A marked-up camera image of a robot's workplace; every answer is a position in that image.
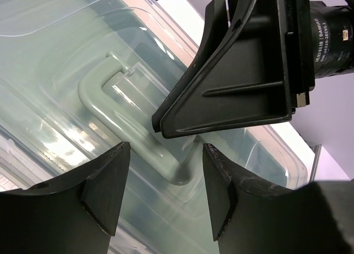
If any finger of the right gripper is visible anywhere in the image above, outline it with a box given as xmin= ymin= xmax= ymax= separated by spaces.
xmin=152 ymin=0 xmax=314 ymax=139
xmin=190 ymin=0 xmax=236 ymax=72

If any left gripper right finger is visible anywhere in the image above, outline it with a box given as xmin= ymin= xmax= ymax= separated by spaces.
xmin=202 ymin=143 xmax=353 ymax=253

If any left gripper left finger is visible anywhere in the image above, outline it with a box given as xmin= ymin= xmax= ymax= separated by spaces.
xmin=1 ymin=142 xmax=131 ymax=253

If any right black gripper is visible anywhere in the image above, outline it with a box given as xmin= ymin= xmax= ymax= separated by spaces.
xmin=226 ymin=0 xmax=354 ymax=79

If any green toolbox with clear lid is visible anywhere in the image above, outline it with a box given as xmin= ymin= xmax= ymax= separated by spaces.
xmin=1 ymin=0 xmax=314 ymax=253

